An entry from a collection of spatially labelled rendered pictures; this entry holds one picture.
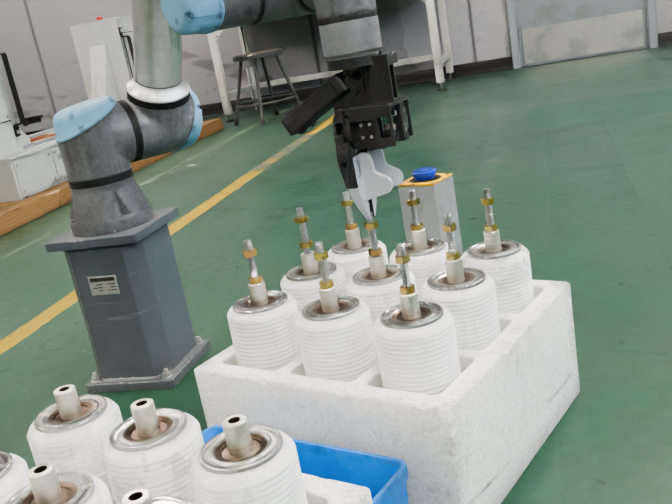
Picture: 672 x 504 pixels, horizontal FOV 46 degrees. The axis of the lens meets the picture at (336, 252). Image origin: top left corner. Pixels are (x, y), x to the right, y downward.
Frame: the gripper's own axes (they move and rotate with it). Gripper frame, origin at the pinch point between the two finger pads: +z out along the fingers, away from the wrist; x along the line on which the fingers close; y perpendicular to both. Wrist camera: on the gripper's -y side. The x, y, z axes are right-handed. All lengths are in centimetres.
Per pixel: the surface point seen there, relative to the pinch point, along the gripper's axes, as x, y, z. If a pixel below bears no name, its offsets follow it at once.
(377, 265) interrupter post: -1.1, 1.0, 7.8
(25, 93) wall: 431, -494, -8
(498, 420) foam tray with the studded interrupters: -11.8, 18.2, 24.3
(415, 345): -18.2, 11.6, 11.5
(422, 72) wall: 492, -156, 27
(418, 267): 6.9, 3.7, 11.1
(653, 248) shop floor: 82, 30, 35
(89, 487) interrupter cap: -52, -6, 9
